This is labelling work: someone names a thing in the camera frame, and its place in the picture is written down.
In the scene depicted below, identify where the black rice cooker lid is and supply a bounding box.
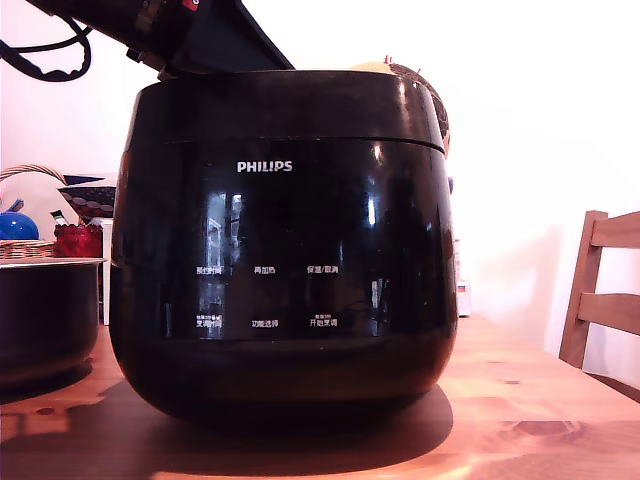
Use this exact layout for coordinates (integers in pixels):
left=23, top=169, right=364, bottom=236
left=122, top=68, right=447, bottom=157

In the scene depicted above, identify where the black Philips rice cooker body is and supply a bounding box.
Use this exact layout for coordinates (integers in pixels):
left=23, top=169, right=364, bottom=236
left=108, top=135, right=460, bottom=435

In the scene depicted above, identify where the dotted patterned bowl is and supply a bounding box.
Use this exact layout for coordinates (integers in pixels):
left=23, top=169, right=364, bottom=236
left=56, top=184, right=119, bottom=222

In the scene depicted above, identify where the round patterned woven ornament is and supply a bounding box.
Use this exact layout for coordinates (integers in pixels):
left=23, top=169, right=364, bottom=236
left=346, top=54, right=454, bottom=159

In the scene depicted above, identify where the red scalloped jar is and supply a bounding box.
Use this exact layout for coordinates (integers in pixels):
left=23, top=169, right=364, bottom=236
left=53, top=223, right=104, bottom=259

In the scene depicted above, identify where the white upright box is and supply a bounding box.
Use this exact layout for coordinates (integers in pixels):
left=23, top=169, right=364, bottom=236
left=99, top=217, right=115, bottom=327

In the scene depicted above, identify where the blue ball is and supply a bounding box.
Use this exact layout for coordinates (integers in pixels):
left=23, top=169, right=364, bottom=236
left=0, top=211, right=41, bottom=242

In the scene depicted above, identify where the woven wicker basket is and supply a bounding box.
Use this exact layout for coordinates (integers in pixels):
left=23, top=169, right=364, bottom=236
left=0, top=163, right=86, bottom=261

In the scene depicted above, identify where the black inner cooking pot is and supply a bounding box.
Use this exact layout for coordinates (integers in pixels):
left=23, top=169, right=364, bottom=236
left=0, top=256, right=109, bottom=397

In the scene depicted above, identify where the small white printed box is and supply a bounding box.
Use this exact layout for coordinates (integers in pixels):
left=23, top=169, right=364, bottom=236
left=455, top=279, right=474, bottom=319

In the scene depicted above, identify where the wooden chair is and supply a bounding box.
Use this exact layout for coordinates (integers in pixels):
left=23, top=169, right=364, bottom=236
left=557, top=209, right=640, bottom=407

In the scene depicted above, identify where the thin black cable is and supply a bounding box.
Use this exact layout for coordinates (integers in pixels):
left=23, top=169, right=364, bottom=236
left=13, top=25, right=95, bottom=54

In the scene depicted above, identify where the thick corrugated black cable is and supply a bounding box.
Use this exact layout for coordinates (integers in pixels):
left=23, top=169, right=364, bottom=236
left=0, top=18, right=94, bottom=84

